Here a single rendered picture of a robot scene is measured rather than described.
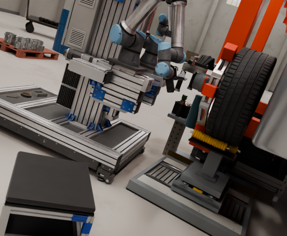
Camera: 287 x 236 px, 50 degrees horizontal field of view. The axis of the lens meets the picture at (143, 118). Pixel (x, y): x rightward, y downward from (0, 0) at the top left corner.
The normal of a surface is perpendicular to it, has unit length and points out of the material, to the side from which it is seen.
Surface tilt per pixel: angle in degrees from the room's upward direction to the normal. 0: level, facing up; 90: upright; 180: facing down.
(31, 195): 0
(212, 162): 90
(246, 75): 61
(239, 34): 90
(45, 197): 0
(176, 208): 90
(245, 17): 90
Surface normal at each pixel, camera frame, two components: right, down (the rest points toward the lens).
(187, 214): -0.40, 0.11
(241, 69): -0.15, -0.43
